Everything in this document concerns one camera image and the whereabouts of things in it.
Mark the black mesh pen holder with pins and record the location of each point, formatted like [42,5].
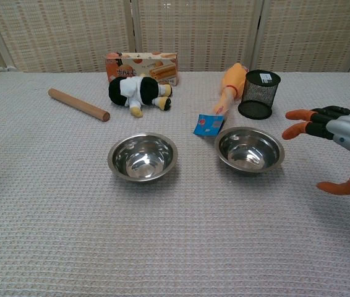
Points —
[258,96]

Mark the stainless steel bowl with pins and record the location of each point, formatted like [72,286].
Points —
[249,151]
[142,157]

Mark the yellow rubber chicken toy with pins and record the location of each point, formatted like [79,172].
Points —
[232,80]

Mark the blue paper tag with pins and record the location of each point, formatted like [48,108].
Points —
[207,125]

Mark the beige woven tablecloth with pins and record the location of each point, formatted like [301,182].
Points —
[175,232]

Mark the orange egg roll snack box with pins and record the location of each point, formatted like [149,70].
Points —
[150,65]

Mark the black white plush cow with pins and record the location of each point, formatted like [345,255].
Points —
[138,91]

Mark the wooden rolling pin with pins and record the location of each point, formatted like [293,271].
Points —
[79,105]

